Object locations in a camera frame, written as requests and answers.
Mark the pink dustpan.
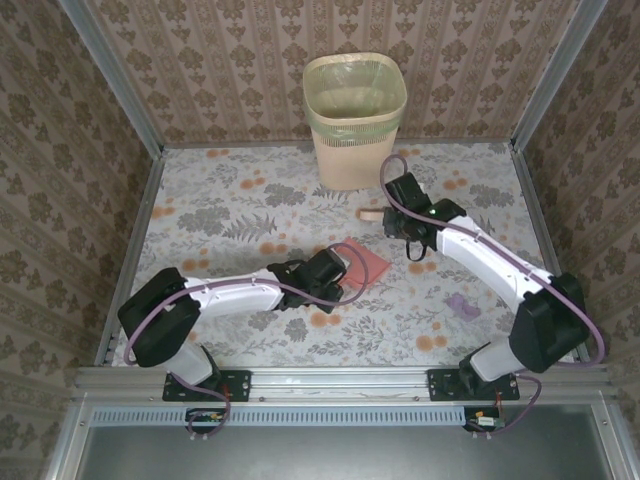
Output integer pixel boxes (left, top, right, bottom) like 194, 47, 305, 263
338, 238, 392, 292

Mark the beige waste bin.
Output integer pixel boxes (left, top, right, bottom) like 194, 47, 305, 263
302, 51, 409, 192

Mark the purple paper scrap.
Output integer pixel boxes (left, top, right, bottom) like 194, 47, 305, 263
444, 293, 482, 322

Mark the green bin liner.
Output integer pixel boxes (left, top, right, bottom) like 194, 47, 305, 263
302, 51, 409, 149

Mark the grey metal panel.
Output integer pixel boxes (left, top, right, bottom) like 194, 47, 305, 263
44, 399, 631, 480

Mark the small black controller board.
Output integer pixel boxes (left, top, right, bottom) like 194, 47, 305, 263
185, 407, 226, 435
463, 407, 506, 434

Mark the thin black cable loop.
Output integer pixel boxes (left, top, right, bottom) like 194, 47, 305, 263
404, 238, 433, 263

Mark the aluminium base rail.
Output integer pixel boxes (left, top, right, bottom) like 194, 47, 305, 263
74, 364, 612, 401

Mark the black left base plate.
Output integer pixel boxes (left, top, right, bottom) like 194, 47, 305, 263
162, 368, 251, 403

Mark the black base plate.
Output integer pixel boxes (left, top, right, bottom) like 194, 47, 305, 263
427, 368, 520, 403
162, 368, 251, 403

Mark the aluminium table edge rail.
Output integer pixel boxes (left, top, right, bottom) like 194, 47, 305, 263
509, 144, 591, 364
94, 149, 166, 366

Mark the slotted grey cable duct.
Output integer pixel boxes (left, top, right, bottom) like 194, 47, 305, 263
92, 405, 467, 428

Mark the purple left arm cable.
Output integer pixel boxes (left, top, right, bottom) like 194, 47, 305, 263
123, 242, 374, 444

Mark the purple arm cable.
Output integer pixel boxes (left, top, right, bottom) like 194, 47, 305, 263
123, 242, 374, 444
379, 154, 606, 441

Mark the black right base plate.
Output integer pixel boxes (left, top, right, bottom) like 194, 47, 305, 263
427, 368, 520, 403

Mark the aluminium frame post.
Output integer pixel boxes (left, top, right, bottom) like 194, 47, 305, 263
58, 0, 165, 157
512, 0, 609, 151

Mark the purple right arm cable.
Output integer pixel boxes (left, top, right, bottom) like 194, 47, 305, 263
379, 154, 606, 441

